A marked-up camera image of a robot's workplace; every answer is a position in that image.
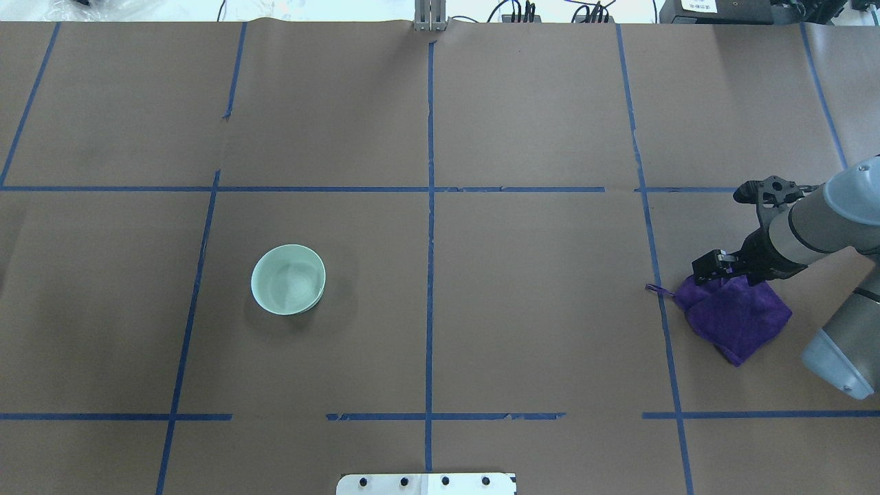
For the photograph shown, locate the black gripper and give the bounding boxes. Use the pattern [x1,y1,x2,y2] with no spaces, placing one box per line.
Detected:
[692,228,802,286]

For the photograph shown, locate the purple microfiber cloth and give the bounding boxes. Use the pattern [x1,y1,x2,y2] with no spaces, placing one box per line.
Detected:
[645,276,794,367]

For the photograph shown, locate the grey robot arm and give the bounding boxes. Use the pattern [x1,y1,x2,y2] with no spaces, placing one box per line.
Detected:
[692,156,878,401]

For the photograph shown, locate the black equipment box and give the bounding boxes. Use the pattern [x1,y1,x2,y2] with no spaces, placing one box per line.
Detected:
[659,0,850,25]

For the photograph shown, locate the mint green bowl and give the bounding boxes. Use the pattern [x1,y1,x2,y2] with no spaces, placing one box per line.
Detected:
[250,244,327,316]

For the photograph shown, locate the clear plastic bag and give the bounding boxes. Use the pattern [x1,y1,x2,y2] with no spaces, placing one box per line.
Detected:
[43,1,163,22]

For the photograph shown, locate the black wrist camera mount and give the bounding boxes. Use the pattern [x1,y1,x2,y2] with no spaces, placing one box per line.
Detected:
[732,175,820,230]

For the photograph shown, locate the black power strip cables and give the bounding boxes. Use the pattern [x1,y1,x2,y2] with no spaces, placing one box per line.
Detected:
[488,0,616,24]

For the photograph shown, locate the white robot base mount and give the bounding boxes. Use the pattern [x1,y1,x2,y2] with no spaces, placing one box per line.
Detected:
[335,472,518,494]

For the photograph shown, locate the grey aluminium post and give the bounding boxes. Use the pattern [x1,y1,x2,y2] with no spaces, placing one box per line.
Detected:
[414,0,448,32]

